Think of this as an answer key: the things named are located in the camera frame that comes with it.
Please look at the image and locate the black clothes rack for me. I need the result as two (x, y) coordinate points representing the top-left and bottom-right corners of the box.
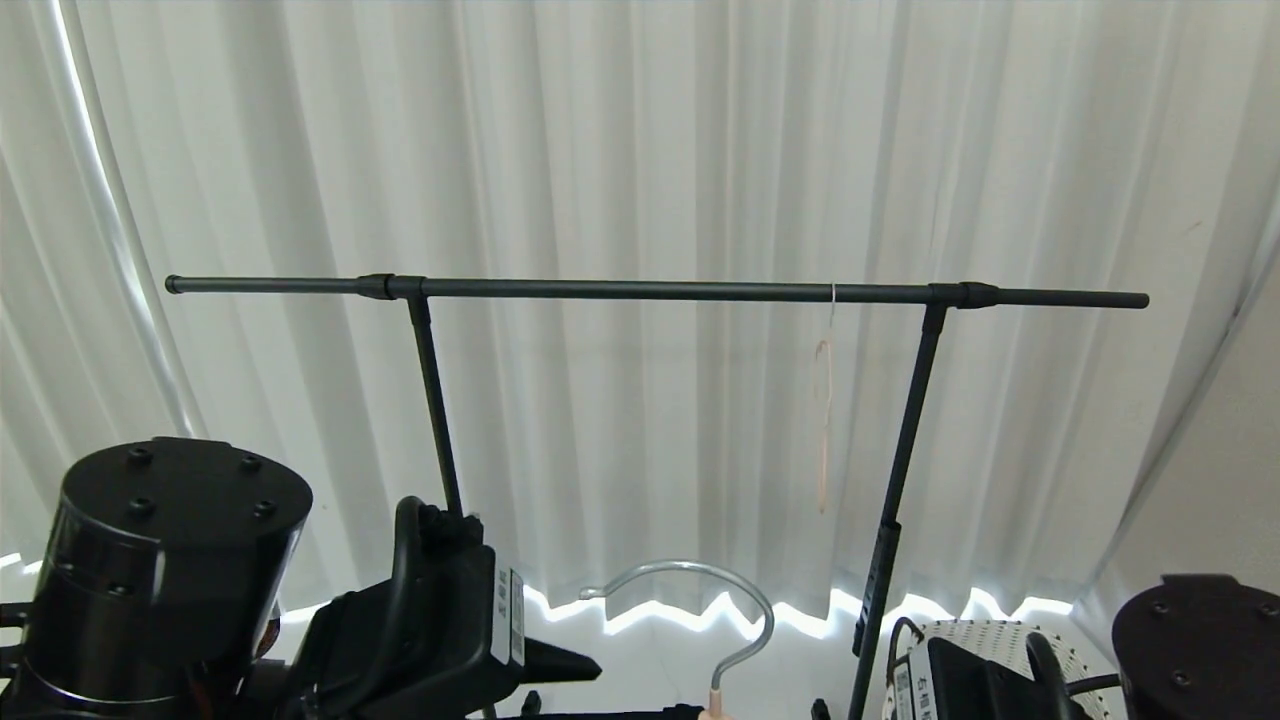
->
(165, 273), (1149, 720)

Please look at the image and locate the white curtain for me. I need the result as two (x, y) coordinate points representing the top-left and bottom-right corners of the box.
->
(0, 0), (1280, 641)

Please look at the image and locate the pink clothes hanger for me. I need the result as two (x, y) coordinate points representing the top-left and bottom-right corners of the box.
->
(812, 283), (837, 515)
(580, 560), (777, 720)

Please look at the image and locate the black garment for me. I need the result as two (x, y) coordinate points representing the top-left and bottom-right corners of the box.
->
(495, 704), (706, 720)

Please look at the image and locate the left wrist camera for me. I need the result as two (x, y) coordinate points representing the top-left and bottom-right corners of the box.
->
(415, 503), (493, 551)

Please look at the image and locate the white laundry basket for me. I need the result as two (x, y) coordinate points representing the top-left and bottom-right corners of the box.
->
(885, 617), (1116, 720)

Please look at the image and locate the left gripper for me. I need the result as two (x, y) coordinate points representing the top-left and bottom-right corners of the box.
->
(285, 545), (604, 720)

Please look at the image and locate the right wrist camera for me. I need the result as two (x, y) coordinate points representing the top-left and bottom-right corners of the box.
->
(890, 635), (1036, 720)

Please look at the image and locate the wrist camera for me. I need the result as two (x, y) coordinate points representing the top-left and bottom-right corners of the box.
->
(890, 635), (1036, 720)
(415, 503), (493, 551)

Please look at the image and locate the black cable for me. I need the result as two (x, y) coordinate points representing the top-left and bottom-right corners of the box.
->
(335, 497), (433, 706)
(1022, 632), (1123, 720)

